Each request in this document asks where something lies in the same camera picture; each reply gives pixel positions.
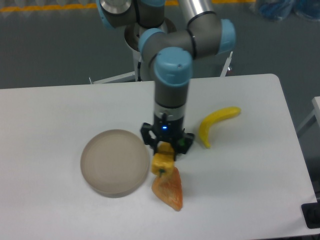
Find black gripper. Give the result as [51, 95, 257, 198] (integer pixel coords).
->
[140, 115, 195, 160]

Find yellow bell pepper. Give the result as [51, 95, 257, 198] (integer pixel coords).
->
[151, 142, 175, 177]

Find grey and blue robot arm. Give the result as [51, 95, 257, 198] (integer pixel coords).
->
[96, 0, 236, 155]

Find green bell pepper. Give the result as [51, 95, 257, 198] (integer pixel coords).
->
[177, 138, 186, 148]

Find beige round plate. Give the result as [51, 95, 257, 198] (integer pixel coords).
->
[80, 129, 150, 198]

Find orange triangular pastry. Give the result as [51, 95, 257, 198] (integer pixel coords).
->
[151, 167, 183, 212]

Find yellow banana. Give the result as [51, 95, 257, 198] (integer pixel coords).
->
[198, 106, 242, 149]

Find black device at table edge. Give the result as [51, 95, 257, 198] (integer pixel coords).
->
[301, 202, 320, 229]

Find blue plastic bags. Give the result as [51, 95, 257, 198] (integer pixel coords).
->
[254, 0, 320, 22]

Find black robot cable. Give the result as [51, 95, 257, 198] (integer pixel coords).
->
[136, 57, 143, 82]

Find white metal frame bar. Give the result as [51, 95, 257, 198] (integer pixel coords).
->
[220, 51, 233, 77]

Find white frame at right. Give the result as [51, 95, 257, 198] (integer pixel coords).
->
[296, 96, 320, 138]

